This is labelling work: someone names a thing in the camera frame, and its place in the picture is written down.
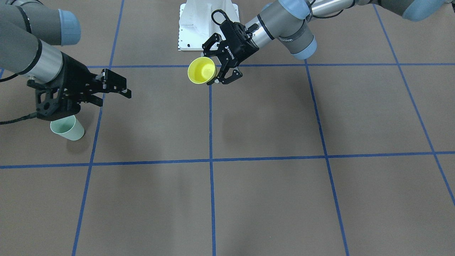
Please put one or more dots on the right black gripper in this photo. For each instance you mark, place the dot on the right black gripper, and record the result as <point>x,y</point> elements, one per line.
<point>73,77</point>

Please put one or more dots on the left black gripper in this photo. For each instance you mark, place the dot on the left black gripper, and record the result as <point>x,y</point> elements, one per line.
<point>237,52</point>

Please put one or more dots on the yellow plastic cup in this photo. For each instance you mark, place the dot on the yellow plastic cup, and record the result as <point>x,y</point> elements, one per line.
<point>202,70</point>

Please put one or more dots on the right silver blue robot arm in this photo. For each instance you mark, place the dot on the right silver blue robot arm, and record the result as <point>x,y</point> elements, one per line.
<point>30,34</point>

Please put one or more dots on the green plastic cup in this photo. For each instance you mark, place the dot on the green plastic cup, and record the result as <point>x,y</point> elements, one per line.
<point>68,127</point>

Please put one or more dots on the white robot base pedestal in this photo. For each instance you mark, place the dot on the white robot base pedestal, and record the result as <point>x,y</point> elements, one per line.
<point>196,24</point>

